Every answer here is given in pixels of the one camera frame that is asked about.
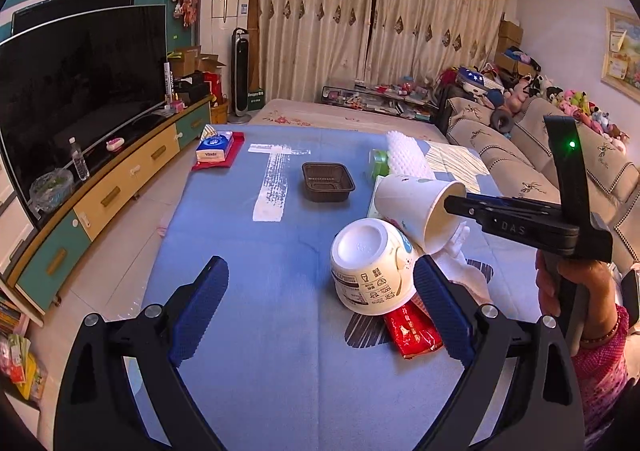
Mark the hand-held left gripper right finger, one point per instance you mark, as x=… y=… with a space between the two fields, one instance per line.
x=442 y=311

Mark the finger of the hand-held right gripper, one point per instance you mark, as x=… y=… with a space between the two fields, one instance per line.
x=465 y=206

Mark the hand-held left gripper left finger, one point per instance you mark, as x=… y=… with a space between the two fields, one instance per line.
x=197 y=311

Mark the white paper cup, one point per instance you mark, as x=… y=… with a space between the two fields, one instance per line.
x=410 y=201

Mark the white paper bowl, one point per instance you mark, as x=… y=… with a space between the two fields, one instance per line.
x=365 y=256

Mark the person's right forearm pink sleeve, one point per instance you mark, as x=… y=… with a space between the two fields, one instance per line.
x=602 y=376

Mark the person's right hand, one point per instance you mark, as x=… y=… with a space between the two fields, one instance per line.
x=597 y=286

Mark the red snack packet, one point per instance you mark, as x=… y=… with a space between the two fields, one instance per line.
x=412 y=331

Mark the beige embroidered sofa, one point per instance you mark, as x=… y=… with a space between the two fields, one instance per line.
x=505 y=156

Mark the white bumpy foam roll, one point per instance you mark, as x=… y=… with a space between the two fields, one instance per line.
x=407 y=156

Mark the pile of plush toys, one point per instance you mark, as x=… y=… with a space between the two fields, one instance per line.
x=575 y=103

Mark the grey neck pillow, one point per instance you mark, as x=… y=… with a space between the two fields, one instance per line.
x=500 y=121

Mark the clear container green band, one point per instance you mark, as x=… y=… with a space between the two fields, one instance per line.
x=380 y=163

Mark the blue star pillow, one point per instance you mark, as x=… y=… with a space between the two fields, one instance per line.
x=472 y=80

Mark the cluttered glass side table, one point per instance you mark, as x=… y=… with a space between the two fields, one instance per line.
x=380 y=98

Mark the brown plastic tray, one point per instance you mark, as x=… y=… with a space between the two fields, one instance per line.
x=327 y=181

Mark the yellow and teal television cabinet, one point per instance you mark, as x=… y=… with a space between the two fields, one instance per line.
x=125 y=181

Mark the stack of cardboard boxes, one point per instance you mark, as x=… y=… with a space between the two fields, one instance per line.
x=512 y=43

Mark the blue tissue pack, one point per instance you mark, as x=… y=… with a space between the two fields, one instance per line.
x=215 y=147

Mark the red cloth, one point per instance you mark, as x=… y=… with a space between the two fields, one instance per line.
x=238 y=151

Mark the beige floral bed sheet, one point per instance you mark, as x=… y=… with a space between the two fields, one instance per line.
x=320 y=113

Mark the beige patterned curtain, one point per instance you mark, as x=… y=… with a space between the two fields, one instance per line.
x=430 y=26
x=310 y=21

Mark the small pink item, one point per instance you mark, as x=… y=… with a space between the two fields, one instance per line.
x=115 y=145

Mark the clear water bottle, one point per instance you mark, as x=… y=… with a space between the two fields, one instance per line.
x=79 y=163

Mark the clear plastic bag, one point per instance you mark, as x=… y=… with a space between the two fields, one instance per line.
x=50 y=191

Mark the red paper bag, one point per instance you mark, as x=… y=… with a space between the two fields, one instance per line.
x=212 y=87

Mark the white upright tube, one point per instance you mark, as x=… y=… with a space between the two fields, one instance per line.
x=169 y=81

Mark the black tower fan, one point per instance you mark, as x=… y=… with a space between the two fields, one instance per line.
x=241 y=76

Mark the black flat television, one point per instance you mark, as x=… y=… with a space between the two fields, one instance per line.
x=75 y=91

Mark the open cardboard box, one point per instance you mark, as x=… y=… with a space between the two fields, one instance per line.
x=192 y=58

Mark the white standing air conditioner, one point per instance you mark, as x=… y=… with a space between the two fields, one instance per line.
x=222 y=1

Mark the framed wall picture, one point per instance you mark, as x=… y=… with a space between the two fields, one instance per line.
x=620 y=48

